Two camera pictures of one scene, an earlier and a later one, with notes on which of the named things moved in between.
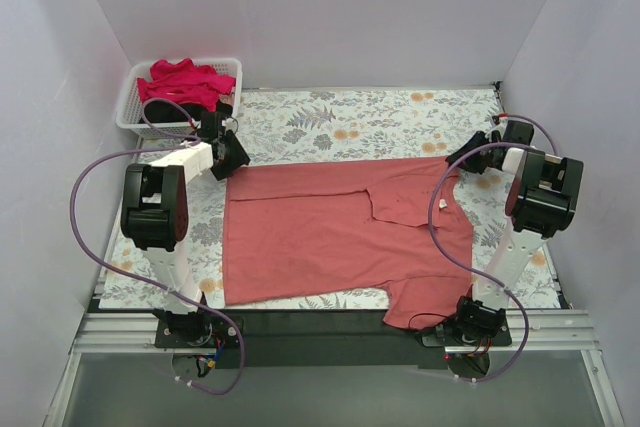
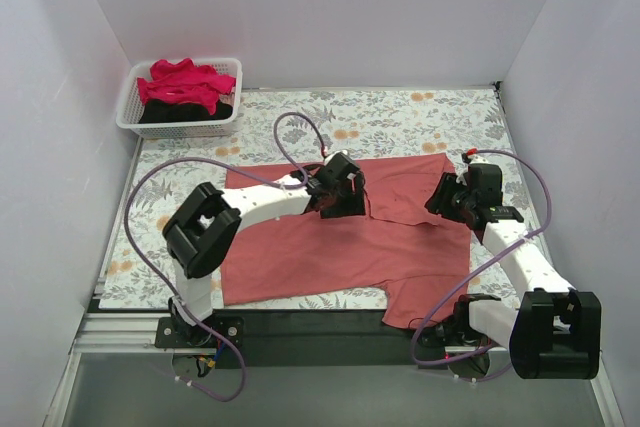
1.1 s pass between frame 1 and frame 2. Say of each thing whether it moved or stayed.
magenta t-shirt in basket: stayed
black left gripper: moved
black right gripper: moved
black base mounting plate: stayed
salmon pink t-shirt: stayed
